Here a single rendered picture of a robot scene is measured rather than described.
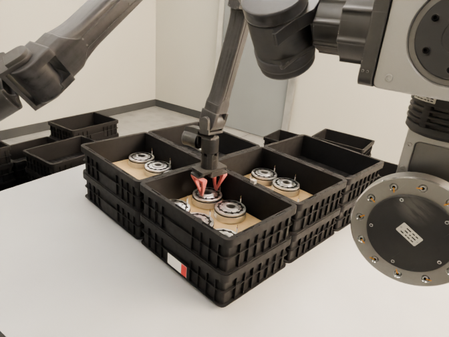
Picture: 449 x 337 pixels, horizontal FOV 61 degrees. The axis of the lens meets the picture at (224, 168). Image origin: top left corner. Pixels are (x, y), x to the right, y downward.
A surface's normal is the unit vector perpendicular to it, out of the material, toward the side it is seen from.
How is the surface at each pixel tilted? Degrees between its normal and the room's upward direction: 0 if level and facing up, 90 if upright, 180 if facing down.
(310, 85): 90
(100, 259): 0
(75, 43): 93
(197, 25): 90
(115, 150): 90
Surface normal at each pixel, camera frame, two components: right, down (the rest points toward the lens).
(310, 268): 0.08, -0.91
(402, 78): -0.58, 0.29
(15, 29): 0.81, 0.30
